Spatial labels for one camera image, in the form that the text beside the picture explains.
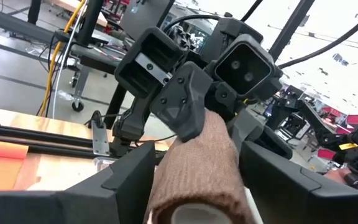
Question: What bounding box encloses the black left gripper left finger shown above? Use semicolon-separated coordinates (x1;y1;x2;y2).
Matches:
0;141;157;224

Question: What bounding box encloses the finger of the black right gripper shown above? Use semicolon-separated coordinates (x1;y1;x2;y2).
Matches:
226;108;294;160
149;60;214;143

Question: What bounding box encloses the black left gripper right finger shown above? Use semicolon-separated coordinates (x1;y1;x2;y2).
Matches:
239;141;358;224

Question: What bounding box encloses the beige elastic bandage roll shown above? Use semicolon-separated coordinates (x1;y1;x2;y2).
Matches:
143;108;258;224

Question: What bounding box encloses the grey monitor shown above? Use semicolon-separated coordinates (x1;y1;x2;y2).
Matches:
119;0;175;40

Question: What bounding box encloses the wooden workbench with casters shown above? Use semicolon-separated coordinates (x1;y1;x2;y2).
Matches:
47;0;127;113

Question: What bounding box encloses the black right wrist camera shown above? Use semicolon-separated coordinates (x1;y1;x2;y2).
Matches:
212;33;285;101

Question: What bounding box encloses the silver metal bracket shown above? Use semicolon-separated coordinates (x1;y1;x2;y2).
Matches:
90;119;111;157

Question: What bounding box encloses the thick black cable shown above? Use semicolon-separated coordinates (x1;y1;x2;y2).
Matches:
278;0;358;70

